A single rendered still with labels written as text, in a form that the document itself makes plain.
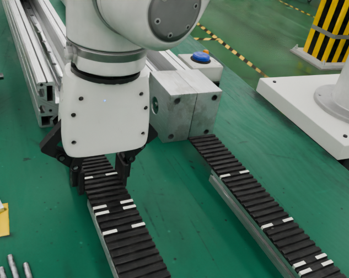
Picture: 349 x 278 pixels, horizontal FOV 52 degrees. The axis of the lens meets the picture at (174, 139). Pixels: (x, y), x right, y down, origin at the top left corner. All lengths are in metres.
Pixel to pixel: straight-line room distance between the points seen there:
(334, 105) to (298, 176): 0.24
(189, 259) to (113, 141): 0.17
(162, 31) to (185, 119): 0.35
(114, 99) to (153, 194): 0.18
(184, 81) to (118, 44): 0.30
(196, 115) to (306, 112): 0.26
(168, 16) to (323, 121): 0.55
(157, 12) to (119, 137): 0.19
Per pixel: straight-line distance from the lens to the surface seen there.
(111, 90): 0.39
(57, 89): 0.68
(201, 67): 0.81
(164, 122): 0.61
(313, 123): 0.77
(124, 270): 0.39
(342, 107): 0.84
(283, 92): 0.85
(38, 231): 0.48
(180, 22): 0.29
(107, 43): 0.35
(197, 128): 0.65
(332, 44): 3.84
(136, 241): 0.42
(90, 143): 0.42
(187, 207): 0.52
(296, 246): 0.47
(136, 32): 0.28
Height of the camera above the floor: 1.13
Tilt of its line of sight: 33 degrees down
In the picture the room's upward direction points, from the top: 11 degrees clockwise
